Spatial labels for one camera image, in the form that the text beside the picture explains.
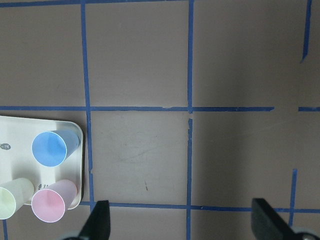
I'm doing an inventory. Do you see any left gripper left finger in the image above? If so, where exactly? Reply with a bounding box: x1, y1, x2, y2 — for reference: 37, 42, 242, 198
77, 200, 111, 240

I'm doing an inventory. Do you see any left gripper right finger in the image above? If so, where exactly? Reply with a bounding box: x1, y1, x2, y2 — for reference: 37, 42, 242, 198
251, 198, 308, 240

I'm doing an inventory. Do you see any cream cup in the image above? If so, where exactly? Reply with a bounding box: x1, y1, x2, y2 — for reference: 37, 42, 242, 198
0, 177, 35, 220

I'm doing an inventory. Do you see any beige cup tray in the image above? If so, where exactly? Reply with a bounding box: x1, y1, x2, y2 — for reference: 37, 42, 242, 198
0, 115, 85, 210

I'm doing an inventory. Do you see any pink cup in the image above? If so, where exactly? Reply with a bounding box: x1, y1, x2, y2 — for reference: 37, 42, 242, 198
31, 179, 78, 223

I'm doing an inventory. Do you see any blue rear cup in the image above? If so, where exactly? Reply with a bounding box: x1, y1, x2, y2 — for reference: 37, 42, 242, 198
31, 129, 80, 167

